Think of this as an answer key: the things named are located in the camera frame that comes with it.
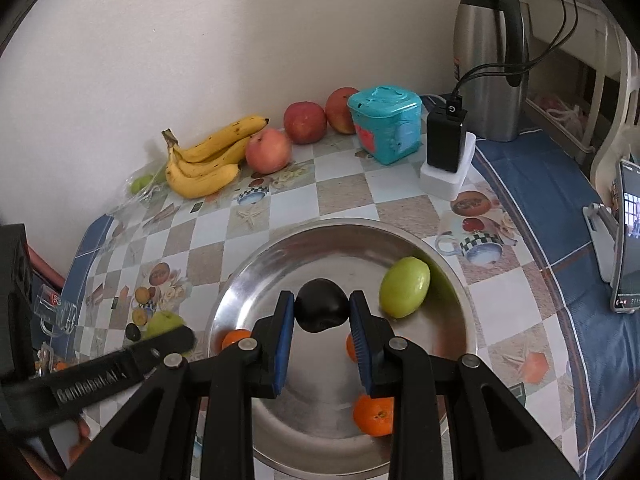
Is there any dark purple fruit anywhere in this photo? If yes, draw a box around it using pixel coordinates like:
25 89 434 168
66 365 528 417
125 323 142 342
294 278 350 333

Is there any small green apple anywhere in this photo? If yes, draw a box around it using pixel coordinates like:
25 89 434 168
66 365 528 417
144 310 184 339

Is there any tan round fruit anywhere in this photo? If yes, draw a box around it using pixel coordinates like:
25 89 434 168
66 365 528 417
131 308 149 327
134 286 151 306

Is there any person's left hand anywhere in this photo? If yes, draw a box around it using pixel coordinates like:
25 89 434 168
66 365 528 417
22 416 91 479

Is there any orange tangerine with stem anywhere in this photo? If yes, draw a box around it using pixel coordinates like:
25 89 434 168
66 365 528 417
345 335 358 363

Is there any left orange tangerine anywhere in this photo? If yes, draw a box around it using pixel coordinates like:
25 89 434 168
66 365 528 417
221 328 252 350

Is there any large green apple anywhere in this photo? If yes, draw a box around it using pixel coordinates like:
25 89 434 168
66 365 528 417
378 257 431 318

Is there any near orange tangerine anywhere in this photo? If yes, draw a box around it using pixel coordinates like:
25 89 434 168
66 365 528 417
352 394 394 438

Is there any clear glass mug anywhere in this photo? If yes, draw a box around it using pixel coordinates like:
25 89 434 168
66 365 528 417
32 285 79 338

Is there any round steel tray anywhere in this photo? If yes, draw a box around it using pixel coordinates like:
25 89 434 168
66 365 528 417
208 218 477 479

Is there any checkered printed tablecloth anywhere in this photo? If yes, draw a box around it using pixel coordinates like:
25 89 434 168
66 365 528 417
54 120 639 479

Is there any yellow banana bunch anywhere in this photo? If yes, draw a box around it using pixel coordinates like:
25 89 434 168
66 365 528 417
162 115 269 200

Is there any pale red apple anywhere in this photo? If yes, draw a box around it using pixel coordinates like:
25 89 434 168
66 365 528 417
245 128 292 174

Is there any teal plastic box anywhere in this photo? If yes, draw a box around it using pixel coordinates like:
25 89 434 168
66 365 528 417
347 86 423 166

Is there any middle red apple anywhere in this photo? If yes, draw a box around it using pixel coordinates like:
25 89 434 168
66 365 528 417
283 101 326 144

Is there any black power adapter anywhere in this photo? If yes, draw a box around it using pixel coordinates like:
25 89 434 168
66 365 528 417
426 93 468 174

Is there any far red apple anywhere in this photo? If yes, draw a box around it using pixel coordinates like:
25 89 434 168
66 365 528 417
326 87 358 134

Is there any white phone stand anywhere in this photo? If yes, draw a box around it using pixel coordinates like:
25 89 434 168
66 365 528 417
582 203 618 284

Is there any smartphone on stand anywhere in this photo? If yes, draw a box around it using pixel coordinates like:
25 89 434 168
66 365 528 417
612 160 640 313

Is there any steel thermos jug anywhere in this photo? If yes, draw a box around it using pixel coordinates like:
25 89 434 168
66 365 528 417
454 0 528 142

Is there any white plastic chair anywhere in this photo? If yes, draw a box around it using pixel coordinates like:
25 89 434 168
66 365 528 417
590 25 639 206

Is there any black cable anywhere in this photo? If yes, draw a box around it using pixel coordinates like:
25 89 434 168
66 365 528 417
448 0 582 111

